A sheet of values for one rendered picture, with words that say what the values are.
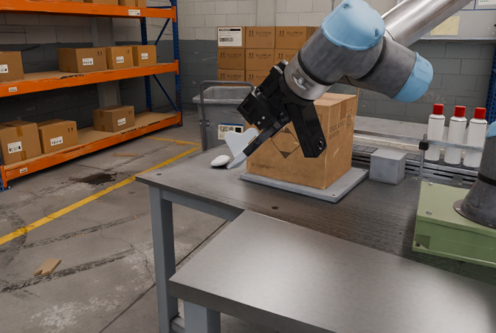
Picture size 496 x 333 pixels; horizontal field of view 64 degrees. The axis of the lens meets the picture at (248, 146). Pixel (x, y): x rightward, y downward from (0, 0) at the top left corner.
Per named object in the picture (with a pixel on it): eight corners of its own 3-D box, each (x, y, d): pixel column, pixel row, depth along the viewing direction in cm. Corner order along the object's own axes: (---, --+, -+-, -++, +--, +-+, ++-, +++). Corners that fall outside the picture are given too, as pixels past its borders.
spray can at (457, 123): (460, 162, 141) (469, 105, 135) (458, 166, 137) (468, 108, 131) (445, 159, 144) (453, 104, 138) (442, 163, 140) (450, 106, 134)
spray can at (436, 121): (440, 159, 145) (448, 103, 139) (437, 162, 141) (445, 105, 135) (425, 156, 148) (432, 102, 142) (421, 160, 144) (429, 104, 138)
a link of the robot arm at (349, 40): (396, 47, 52) (345, 18, 49) (342, 95, 60) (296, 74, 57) (388, 11, 57) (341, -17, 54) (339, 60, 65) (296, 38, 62)
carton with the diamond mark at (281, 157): (350, 169, 143) (356, 94, 136) (325, 190, 124) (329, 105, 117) (278, 155, 159) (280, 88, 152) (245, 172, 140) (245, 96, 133)
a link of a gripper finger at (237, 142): (210, 150, 74) (245, 115, 72) (232, 173, 74) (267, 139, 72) (206, 151, 71) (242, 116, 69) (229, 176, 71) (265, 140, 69)
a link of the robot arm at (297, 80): (343, 74, 64) (322, 94, 58) (325, 91, 67) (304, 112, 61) (311, 41, 64) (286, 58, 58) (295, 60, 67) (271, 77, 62)
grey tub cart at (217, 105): (212, 160, 426) (209, 70, 399) (270, 162, 419) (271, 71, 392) (192, 192, 341) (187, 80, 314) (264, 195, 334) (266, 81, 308)
